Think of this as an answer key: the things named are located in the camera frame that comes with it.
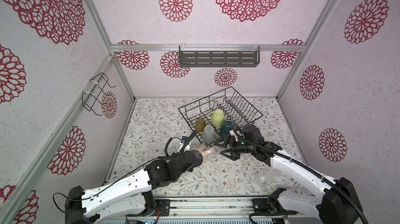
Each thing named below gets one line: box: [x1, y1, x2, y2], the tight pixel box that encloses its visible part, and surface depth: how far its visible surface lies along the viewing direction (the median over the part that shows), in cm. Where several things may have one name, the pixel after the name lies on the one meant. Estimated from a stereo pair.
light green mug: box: [207, 108, 225, 129], surface depth 98 cm
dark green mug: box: [219, 119, 234, 139], surface depth 92 cm
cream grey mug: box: [202, 125, 217, 145], surface depth 90 cm
